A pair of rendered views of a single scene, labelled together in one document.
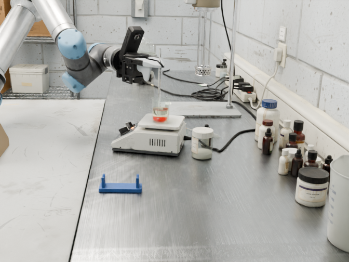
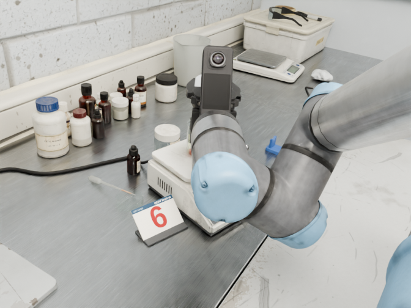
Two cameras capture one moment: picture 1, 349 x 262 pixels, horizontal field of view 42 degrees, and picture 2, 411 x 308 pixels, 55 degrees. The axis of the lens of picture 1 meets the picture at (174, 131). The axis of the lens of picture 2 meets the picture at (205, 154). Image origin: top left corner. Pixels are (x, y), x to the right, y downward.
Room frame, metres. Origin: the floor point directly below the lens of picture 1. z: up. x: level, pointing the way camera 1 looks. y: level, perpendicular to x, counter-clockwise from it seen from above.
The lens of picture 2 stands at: (1.81, 0.44, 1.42)
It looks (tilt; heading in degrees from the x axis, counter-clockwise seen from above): 31 degrees down; 213
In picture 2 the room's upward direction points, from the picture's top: 6 degrees clockwise
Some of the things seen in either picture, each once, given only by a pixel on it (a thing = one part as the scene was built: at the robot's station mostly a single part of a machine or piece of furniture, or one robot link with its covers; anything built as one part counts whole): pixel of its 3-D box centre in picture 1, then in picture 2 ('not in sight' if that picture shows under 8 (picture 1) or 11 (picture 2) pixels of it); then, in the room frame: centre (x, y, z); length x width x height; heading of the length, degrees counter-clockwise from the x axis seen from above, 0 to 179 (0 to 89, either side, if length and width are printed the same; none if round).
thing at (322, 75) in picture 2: not in sight; (322, 74); (0.35, -0.03, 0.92); 0.08 x 0.08 x 0.04; 11
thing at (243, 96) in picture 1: (239, 87); not in sight; (2.04, -0.29, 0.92); 0.40 x 0.06 x 0.04; 6
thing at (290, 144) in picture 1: (291, 148); (104, 107); (1.17, -0.33, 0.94); 0.03 x 0.03 x 0.08
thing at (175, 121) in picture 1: (161, 121); (190, 157); (1.26, 0.04, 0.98); 0.12 x 0.12 x 0.01; 80
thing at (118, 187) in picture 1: (120, 182); (286, 148); (0.97, 0.12, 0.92); 0.10 x 0.03 x 0.04; 92
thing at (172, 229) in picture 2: not in sight; (159, 219); (1.39, 0.07, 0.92); 0.09 x 0.06 x 0.04; 166
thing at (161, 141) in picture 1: (152, 134); (197, 181); (1.26, 0.06, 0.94); 0.22 x 0.13 x 0.08; 80
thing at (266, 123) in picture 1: (266, 134); (81, 126); (1.29, -0.28, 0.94); 0.05 x 0.05 x 0.09
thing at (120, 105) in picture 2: (291, 159); (120, 108); (1.12, -0.32, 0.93); 0.05 x 0.05 x 0.05
